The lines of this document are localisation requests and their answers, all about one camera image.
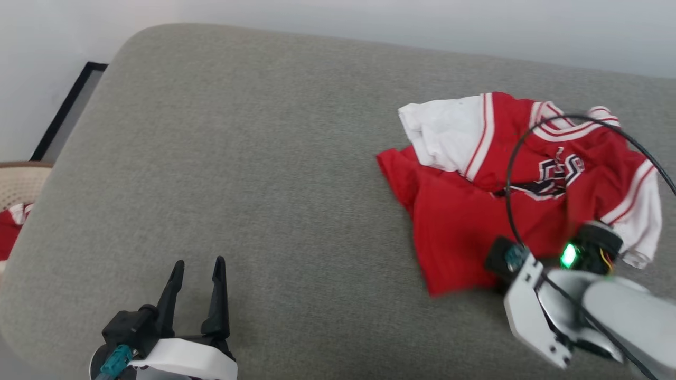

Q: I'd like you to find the right gripper black green light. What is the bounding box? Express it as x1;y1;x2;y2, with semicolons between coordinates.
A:
560;222;624;276

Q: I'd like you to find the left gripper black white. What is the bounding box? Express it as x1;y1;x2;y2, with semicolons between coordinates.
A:
90;256;238;380

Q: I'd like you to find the red and white basketball jersey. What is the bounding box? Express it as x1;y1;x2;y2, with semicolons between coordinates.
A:
376;92;663;297

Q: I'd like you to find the red garment in basket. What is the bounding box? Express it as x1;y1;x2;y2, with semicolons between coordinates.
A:
0;203;33;261

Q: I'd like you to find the grey fabric sofa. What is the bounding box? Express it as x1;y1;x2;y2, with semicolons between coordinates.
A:
0;23;676;380

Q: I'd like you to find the beige woven laundry basket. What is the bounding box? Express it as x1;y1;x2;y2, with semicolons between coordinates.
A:
0;161;53;212

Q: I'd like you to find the black framed grey panel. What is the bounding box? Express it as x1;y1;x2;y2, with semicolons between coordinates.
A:
30;62;109;163

